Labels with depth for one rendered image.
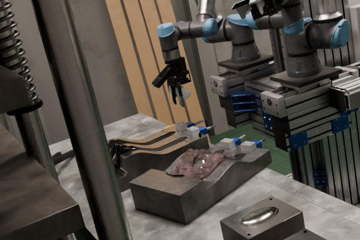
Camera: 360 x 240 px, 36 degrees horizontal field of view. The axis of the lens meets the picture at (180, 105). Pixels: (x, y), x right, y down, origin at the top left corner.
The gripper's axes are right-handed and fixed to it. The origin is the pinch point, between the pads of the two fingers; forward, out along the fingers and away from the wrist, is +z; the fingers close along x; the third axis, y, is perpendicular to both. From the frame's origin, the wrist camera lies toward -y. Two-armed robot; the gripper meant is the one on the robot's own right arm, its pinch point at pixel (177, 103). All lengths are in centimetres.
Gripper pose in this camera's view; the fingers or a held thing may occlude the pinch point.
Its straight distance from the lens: 241.9
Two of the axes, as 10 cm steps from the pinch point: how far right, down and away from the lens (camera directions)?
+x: -4.7, -1.7, 8.7
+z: 2.0, 9.3, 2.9
